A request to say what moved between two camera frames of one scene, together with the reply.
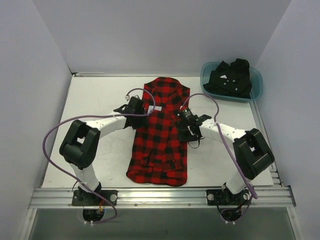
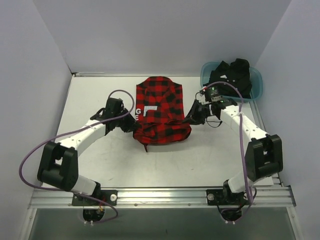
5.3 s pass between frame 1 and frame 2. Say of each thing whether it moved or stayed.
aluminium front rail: stayed
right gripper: moved
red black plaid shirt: moved
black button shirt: stayed
